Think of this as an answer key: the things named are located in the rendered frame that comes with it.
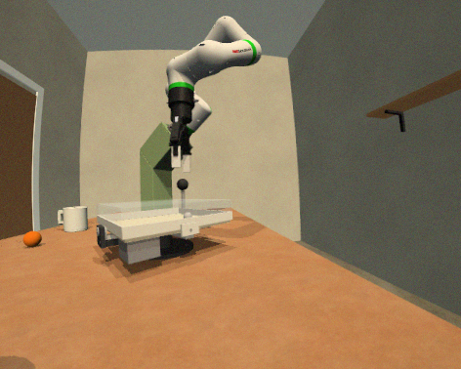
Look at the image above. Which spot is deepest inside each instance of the white mug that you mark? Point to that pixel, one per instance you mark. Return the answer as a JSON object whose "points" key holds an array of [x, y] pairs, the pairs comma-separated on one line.
{"points": [[74, 219]]}

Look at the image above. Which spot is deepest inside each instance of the orange ball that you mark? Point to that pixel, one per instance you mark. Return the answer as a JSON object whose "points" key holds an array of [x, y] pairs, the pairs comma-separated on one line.
{"points": [[32, 238]]}

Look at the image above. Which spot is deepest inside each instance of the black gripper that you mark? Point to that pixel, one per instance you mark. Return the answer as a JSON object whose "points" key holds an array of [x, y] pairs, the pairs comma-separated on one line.
{"points": [[180, 131]]}

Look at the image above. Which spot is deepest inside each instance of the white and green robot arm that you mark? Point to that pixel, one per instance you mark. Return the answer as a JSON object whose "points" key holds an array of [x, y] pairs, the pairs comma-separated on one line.
{"points": [[206, 59]]}

